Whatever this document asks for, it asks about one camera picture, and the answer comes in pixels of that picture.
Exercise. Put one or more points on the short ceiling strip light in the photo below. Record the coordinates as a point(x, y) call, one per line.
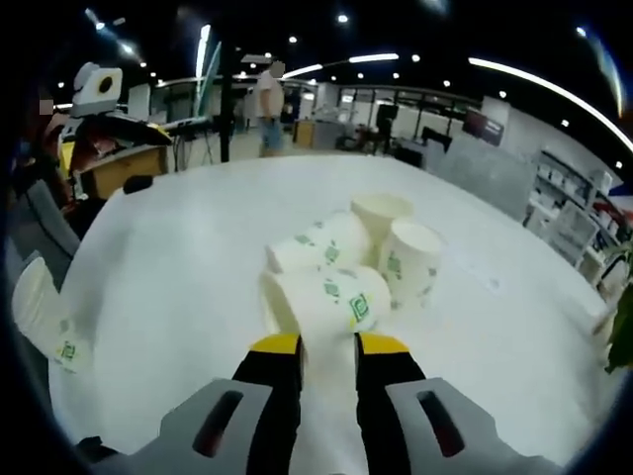
point(373, 58)
point(311, 70)

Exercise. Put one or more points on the green plant in white pot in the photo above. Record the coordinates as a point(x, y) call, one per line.
point(624, 316)

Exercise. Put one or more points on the long ceiling strip light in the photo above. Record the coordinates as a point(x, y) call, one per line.
point(487, 63)

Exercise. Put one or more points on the grey mesh office chair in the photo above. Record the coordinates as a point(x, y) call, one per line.
point(484, 173)
point(49, 222)

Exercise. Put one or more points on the white table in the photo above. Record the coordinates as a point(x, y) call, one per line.
point(173, 257)

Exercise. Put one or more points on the small wooden cabinet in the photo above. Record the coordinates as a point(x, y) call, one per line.
point(305, 133)
point(128, 165)

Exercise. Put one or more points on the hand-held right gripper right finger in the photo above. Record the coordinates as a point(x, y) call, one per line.
point(386, 396)

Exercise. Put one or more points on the white storage shelf rack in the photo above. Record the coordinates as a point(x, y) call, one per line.
point(564, 178)

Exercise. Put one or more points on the nested stack of paper cups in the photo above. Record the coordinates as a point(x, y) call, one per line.
point(44, 312)

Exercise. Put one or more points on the dark display screen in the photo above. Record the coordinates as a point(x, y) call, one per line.
point(484, 127)

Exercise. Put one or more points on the black computer mouse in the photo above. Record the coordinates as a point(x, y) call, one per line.
point(137, 184)

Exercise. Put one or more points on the green print paper cup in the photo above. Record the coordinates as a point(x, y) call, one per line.
point(321, 302)

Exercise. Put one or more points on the pile of paper cups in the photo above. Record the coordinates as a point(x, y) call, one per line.
point(410, 267)

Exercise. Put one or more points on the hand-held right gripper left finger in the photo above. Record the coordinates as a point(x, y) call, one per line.
point(272, 396)

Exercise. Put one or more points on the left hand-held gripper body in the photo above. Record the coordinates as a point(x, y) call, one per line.
point(91, 96)

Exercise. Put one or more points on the white slatted chair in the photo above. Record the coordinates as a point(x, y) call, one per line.
point(576, 232)

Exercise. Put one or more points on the black stand pole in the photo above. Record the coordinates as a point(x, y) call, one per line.
point(226, 123)

